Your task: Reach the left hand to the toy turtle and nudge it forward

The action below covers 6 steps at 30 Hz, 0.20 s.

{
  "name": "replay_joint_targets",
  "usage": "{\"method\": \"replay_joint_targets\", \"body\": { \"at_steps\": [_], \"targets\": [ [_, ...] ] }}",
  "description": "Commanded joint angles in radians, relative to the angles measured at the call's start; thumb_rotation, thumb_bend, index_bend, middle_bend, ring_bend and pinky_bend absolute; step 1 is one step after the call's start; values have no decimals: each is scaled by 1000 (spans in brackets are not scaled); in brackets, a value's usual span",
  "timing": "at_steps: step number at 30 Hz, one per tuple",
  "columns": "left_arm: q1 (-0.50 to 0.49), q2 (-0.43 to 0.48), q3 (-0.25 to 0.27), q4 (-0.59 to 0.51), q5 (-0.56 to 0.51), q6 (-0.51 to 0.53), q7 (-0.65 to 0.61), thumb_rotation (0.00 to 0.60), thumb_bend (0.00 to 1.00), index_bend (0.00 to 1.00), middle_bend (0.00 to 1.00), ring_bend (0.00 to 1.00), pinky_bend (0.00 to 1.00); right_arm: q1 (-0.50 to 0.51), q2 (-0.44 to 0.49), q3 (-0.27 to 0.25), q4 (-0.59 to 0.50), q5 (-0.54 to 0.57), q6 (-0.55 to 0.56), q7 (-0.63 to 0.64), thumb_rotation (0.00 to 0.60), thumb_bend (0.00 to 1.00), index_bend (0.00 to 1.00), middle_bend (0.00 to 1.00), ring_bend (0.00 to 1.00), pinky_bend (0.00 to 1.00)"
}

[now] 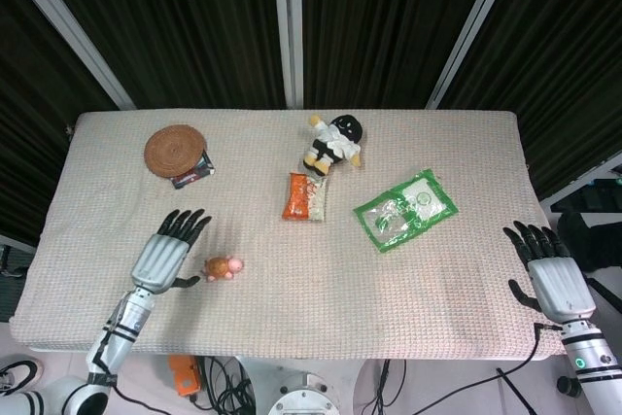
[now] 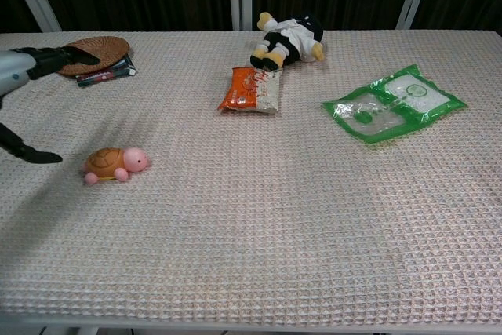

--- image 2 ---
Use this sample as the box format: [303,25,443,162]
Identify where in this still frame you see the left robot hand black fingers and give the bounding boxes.
[0,46,101,166]

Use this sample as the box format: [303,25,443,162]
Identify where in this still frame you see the pink turtle toy orange shell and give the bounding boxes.
[82,147,151,187]

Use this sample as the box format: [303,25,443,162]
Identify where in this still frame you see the black white yellow plush toy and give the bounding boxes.
[249,11,326,71]

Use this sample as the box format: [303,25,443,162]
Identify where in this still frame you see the round woven rattan tray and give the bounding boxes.
[56,35,131,78]

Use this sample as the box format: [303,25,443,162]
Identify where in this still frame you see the orange and white rice bag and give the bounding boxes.
[217,66,284,115]

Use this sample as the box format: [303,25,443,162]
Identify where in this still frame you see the beige waffle tablecloth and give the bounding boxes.
[0,30,502,322]

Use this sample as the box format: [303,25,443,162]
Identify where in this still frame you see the green clear plastic bag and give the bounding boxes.
[321,63,468,144]

